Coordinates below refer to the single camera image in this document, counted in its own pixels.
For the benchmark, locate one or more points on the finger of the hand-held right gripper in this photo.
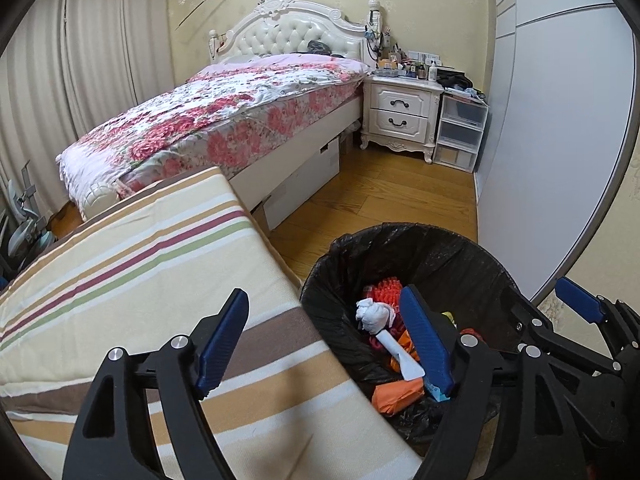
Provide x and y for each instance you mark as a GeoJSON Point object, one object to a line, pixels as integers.
{"type": "Point", "coordinates": [565, 345]}
{"type": "Point", "coordinates": [580, 300]}

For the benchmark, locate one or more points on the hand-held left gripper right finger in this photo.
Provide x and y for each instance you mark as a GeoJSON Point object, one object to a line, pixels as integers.
{"type": "Point", "coordinates": [425, 340]}

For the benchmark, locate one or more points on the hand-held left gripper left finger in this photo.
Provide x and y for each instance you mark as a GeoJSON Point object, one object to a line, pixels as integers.
{"type": "Point", "coordinates": [222, 345]}

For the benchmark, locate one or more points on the white toothpaste tube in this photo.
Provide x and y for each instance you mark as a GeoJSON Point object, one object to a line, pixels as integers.
{"type": "Point", "coordinates": [400, 355]}

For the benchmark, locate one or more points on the yellow foam fruit net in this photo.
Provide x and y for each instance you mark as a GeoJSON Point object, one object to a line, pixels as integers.
{"type": "Point", "coordinates": [449, 321]}

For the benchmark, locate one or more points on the teal packet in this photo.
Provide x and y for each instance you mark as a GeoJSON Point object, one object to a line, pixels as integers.
{"type": "Point", "coordinates": [434, 391]}

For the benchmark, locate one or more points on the white tissue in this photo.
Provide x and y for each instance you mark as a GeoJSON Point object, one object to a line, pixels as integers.
{"type": "Point", "coordinates": [372, 315]}

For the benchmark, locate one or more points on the red foam fruit net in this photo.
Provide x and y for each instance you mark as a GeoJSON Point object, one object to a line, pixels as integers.
{"type": "Point", "coordinates": [387, 290]}

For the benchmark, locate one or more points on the orange plastic bag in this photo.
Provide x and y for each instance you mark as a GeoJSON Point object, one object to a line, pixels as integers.
{"type": "Point", "coordinates": [395, 395]}

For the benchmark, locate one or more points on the trash bin with black liner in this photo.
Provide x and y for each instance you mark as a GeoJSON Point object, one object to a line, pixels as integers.
{"type": "Point", "coordinates": [450, 260]}

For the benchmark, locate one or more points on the grey wardrobe sliding door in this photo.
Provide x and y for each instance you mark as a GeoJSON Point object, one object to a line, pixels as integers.
{"type": "Point", "coordinates": [550, 135]}

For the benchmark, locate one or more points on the white cardboard box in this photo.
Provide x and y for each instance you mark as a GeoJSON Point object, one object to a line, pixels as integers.
{"type": "Point", "coordinates": [305, 185]}

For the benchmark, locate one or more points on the plastic drawer unit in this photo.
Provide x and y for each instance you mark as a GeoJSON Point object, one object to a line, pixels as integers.
{"type": "Point", "coordinates": [460, 130]}

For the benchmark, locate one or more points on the grey desk chair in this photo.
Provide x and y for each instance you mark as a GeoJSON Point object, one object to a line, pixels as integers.
{"type": "Point", "coordinates": [25, 235]}

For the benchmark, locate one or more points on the white nightstand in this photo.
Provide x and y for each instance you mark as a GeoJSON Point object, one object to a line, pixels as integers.
{"type": "Point", "coordinates": [400, 110]}

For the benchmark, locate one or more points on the floral blanket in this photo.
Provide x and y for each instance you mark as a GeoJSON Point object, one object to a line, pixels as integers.
{"type": "Point", "coordinates": [210, 110]}

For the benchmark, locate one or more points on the black bag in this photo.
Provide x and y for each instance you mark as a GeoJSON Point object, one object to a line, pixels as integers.
{"type": "Point", "coordinates": [455, 81]}

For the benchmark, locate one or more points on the small white bottle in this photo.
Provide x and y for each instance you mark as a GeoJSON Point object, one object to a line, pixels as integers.
{"type": "Point", "coordinates": [433, 72]}

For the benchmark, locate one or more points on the beige curtain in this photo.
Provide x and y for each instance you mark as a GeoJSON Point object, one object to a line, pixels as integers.
{"type": "Point", "coordinates": [100, 60]}

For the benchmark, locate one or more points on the dark cloth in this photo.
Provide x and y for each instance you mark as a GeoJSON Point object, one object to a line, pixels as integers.
{"type": "Point", "coordinates": [317, 46]}

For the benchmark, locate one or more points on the bed with floral cover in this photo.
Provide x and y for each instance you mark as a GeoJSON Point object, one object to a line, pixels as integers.
{"type": "Point", "coordinates": [280, 35]}

